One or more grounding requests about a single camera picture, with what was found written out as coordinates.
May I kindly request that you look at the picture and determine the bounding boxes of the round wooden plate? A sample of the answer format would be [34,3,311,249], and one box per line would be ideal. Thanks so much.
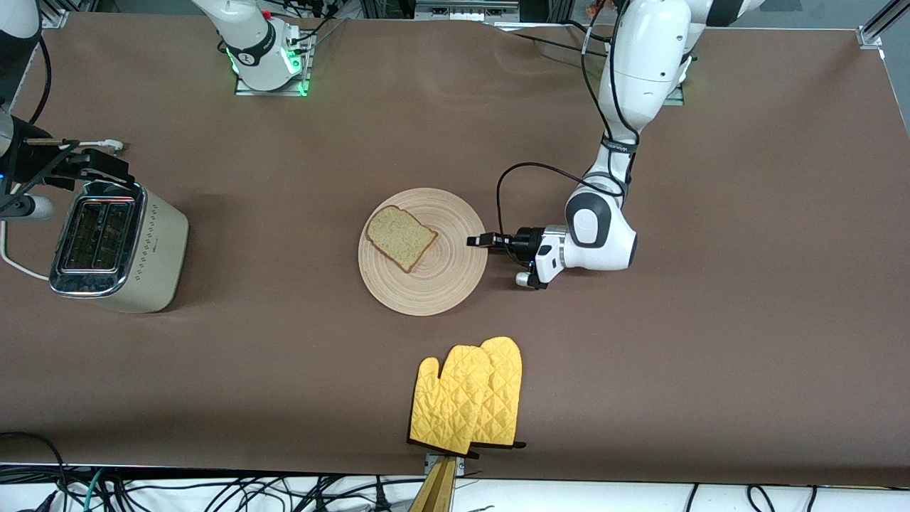
[358,188,489,317]

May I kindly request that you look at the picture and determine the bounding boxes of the brown bread slice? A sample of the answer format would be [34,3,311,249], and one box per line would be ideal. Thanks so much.
[366,205,439,274]

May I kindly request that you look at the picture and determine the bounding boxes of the cream and chrome toaster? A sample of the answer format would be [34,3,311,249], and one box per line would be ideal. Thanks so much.
[48,179,190,314]

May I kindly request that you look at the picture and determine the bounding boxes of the brown table cover sheet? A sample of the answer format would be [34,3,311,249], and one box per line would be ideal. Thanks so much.
[0,11,910,489]

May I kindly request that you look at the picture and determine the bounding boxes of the yellow quilted oven mitt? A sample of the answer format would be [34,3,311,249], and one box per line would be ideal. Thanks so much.
[469,336,528,450]
[408,345,493,456]

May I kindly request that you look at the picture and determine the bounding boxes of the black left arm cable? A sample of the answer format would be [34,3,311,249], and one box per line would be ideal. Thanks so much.
[496,0,630,240]

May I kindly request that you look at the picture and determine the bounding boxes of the white toaster cord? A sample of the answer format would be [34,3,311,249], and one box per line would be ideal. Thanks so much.
[0,217,50,282]

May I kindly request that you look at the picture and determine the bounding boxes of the aluminium frame profile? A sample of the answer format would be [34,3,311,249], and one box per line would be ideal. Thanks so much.
[857,0,910,50]
[43,0,97,29]

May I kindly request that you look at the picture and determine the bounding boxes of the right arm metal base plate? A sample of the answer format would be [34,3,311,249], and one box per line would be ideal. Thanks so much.
[235,32,312,97]

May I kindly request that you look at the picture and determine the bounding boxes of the black table cable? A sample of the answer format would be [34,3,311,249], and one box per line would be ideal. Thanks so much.
[510,31,606,59]
[565,20,612,43]

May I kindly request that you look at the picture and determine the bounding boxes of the small metal bracket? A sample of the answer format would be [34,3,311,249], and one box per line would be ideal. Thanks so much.
[424,453,467,477]

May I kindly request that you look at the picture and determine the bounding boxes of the grey metal frame box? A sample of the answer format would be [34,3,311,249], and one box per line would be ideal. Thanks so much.
[412,0,524,22]

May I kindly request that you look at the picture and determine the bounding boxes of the yellow wooden post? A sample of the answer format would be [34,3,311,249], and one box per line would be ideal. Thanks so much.
[409,457,456,512]

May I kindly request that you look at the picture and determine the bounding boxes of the black base cable bundle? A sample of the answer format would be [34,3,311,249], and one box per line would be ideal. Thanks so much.
[283,0,350,52]

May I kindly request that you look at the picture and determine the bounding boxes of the black looped floor cable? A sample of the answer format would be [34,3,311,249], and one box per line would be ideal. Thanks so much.
[0,431,69,512]

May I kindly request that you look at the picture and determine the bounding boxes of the teal floor cable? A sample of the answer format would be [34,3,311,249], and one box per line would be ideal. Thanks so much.
[80,468,106,512]

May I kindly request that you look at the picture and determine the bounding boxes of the black floor cable tangle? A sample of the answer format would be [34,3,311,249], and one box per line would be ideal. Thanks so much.
[107,472,427,512]

